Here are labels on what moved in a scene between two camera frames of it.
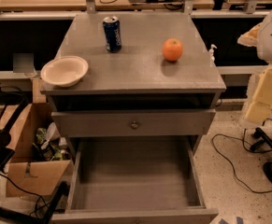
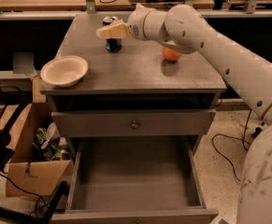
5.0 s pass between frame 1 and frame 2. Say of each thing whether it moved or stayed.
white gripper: moved
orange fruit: stayed
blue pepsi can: stayed
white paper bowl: stayed
